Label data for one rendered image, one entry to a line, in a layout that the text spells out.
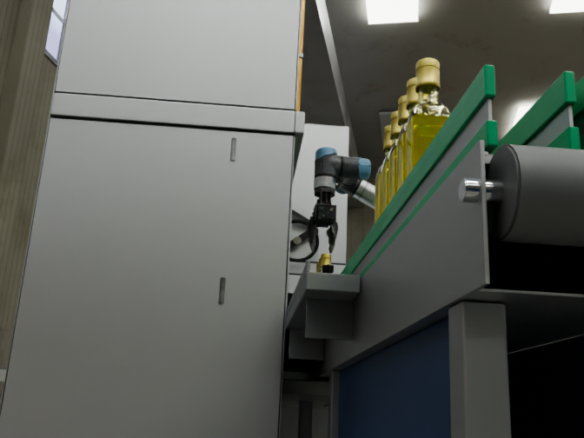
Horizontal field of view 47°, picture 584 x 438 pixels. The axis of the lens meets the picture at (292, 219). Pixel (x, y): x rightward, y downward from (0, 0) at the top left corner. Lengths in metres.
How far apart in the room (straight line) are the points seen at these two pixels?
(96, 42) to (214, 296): 0.72
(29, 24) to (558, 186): 6.17
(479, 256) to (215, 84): 1.26
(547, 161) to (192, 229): 1.14
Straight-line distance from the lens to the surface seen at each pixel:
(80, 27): 1.85
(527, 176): 0.54
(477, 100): 0.64
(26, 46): 6.45
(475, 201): 0.56
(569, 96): 0.66
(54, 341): 1.58
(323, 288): 1.07
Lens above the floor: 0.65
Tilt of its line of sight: 17 degrees up
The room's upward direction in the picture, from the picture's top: 3 degrees clockwise
